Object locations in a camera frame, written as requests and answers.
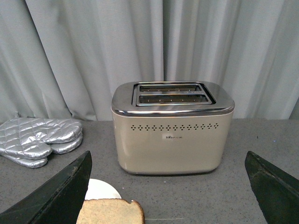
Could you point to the brown bread slice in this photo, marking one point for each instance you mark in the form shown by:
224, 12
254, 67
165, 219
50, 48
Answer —
111, 211

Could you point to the silver quilted oven mitt bottom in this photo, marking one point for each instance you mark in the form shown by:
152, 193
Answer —
60, 147

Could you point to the silver quilted oven mitt top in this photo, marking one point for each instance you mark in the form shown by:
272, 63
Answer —
36, 138

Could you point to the grey-white curtain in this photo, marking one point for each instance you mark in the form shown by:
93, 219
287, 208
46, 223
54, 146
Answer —
65, 58

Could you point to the white round plate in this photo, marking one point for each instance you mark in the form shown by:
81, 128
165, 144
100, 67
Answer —
98, 189

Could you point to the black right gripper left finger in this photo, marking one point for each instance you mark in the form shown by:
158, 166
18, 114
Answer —
58, 201

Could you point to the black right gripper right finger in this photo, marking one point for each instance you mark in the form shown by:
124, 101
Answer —
276, 191

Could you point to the beige chrome two-slot toaster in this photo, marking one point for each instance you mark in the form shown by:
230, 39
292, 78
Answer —
167, 128

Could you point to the silver quilted oven mitt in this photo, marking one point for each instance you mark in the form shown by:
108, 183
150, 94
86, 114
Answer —
36, 138
60, 147

